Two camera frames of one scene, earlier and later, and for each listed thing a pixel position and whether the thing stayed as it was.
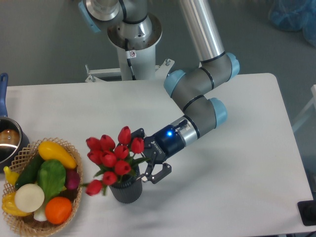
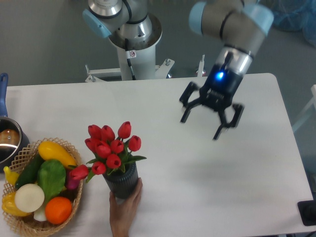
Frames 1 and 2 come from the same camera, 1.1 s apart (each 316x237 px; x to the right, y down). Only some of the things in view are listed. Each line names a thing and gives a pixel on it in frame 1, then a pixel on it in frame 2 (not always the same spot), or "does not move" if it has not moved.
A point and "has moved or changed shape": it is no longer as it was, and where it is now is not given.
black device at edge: x=307 y=210 does not move
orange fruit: x=58 y=210 does not move
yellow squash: x=49 y=150 does not move
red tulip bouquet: x=116 y=161 has moved or changed shape
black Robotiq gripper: x=164 y=144 → x=217 y=94
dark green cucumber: x=28 y=173 does not move
